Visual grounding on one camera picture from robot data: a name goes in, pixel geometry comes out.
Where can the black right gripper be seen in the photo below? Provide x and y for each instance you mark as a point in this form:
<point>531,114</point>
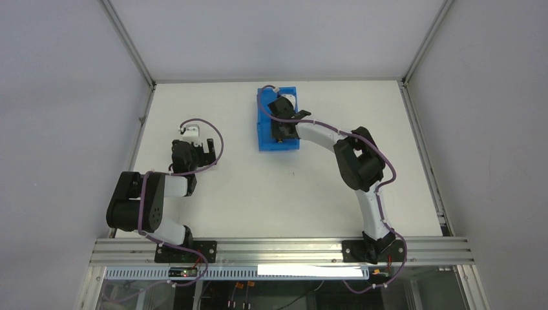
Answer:
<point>289,114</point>

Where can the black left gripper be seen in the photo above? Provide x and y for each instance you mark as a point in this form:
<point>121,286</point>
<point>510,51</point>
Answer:
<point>203,155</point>

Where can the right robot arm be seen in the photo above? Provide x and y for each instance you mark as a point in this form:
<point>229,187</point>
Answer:
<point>360,166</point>

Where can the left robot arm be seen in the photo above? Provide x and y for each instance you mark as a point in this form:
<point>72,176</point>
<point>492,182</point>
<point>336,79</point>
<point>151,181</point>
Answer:
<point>138,199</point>

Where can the blue plastic bin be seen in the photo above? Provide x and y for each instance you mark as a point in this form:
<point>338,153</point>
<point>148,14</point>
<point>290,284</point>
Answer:
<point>266,142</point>

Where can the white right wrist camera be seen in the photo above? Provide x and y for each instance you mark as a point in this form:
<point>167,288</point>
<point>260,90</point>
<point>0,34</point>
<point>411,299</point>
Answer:
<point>289,93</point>

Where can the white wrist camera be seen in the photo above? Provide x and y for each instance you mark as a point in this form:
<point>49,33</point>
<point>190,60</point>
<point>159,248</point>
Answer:
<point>190,133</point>
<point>289,93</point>

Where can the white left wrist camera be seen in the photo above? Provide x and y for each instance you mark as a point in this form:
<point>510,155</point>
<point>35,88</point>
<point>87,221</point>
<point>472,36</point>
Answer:
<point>190,133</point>

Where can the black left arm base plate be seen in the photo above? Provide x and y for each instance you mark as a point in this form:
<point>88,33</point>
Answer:
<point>170,255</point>

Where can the left aluminium frame post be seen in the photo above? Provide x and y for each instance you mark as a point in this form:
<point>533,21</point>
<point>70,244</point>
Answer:
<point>131,49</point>

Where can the aluminium front rail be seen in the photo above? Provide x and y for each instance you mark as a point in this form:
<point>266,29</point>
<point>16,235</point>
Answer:
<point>247,252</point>

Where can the slotted cable duct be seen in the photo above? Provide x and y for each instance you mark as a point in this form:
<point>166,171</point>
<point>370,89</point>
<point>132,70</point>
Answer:
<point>259,272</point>

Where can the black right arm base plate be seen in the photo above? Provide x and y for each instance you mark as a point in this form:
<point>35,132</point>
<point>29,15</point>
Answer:
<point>354,251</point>

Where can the aluminium enclosure frame post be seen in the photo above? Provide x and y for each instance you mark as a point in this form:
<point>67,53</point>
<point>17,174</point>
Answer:
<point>413,116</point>

